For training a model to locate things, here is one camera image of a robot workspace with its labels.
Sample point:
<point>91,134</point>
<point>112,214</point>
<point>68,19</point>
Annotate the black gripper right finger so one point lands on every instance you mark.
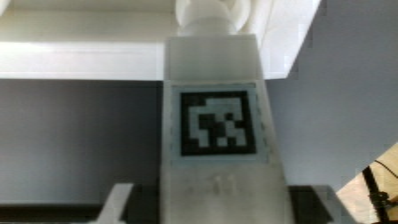
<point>317,205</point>

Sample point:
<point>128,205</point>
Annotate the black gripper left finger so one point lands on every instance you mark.
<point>130,205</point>

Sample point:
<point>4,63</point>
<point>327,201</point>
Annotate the white table leg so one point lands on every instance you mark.
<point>223,184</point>

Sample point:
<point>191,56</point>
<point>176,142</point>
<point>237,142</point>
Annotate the white square table top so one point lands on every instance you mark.
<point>93,39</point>

